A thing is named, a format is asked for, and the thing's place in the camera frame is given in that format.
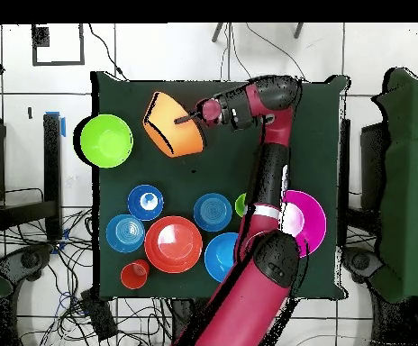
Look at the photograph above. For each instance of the large light orange bowl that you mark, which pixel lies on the large light orange bowl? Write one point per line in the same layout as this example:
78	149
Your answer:
180	140

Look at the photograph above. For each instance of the large pink bowl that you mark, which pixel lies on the large pink bowl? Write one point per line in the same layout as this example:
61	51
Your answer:
310	223

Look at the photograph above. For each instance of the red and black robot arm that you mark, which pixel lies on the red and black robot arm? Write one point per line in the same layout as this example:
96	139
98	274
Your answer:
245	313

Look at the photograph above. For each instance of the dark green tablecloth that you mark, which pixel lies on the dark green tablecloth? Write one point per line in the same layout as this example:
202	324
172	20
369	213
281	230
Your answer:
223	173

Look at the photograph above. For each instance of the grey tripod legs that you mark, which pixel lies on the grey tripod legs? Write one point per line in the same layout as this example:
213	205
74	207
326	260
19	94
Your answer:
218	33

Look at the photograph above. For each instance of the light green bowl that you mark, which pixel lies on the light green bowl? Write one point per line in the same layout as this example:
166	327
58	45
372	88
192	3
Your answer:
106	141

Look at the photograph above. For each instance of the small light blue bowl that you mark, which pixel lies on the small light blue bowl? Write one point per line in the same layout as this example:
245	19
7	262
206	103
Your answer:
212	212
125	233

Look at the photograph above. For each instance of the light green cup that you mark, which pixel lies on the light green cup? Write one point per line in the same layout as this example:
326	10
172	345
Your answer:
240	205

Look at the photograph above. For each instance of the small dark blue bowl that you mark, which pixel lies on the small dark blue bowl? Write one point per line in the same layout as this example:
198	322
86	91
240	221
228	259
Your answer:
137	209

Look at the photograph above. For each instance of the shallow red-orange bowl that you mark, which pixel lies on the shallow red-orange bowl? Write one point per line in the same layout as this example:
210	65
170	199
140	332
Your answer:
173	245

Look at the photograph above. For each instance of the medium blue bowl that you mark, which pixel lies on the medium blue bowl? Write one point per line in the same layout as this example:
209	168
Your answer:
219	256

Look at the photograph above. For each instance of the red-orange cup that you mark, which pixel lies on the red-orange cup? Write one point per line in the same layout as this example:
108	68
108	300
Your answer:
134	275

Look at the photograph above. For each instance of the black chair base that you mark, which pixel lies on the black chair base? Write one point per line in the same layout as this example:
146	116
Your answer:
29	259

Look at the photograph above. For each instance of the dark grey chair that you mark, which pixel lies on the dark grey chair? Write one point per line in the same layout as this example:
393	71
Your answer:
360	261

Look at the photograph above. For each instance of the black power strip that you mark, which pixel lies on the black power strip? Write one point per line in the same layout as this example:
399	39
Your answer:
99	317

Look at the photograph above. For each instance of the black bench frame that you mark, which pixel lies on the black bench frame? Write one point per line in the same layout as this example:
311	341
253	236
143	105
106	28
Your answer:
52	162

